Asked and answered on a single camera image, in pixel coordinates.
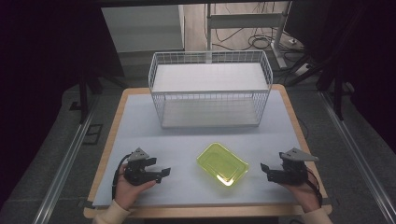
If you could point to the person's right hand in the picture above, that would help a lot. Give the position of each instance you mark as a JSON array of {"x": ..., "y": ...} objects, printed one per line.
[{"x": 303, "y": 194}]

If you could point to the white cabinet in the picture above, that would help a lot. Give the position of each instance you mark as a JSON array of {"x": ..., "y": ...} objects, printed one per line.
[{"x": 143, "y": 29}]

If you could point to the person's left hand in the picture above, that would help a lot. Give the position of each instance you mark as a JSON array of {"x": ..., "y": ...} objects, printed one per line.
[{"x": 129, "y": 191}]

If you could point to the white metal desk frame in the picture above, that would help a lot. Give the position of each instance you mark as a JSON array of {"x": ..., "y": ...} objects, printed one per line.
[{"x": 246, "y": 20}]

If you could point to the metal floor rail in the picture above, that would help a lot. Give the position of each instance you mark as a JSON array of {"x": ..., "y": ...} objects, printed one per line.
[
  {"x": 358, "y": 155},
  {"x": 63, "y": 169}
]

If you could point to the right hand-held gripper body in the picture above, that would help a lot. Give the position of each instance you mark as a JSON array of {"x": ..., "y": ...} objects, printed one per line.
[{"x": 291, "y": 172}]

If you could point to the black floor plate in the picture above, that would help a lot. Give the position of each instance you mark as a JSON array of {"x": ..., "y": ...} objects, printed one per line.
[{"x": 92, "y": 134}]

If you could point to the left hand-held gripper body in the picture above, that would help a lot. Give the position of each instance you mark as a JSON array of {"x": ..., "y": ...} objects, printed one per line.
[{"x": 137, "y": 172}]

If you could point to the white power strip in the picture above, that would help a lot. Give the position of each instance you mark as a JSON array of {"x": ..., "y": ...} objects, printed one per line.
[{"x": 302, "y": 69}]

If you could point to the black metal stand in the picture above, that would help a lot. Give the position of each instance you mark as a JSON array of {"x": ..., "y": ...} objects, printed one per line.
[
  {"x": 337, "y": 93},
  {"x": 83, "y": 96}
]

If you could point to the yellow translucent plastic tray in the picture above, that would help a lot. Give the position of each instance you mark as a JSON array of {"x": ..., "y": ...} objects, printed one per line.
[{"x": 222, "y": 164}]

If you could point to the pale grey table mat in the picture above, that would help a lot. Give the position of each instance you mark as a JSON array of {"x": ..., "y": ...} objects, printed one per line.
[{"x": 183, "y": 186}]

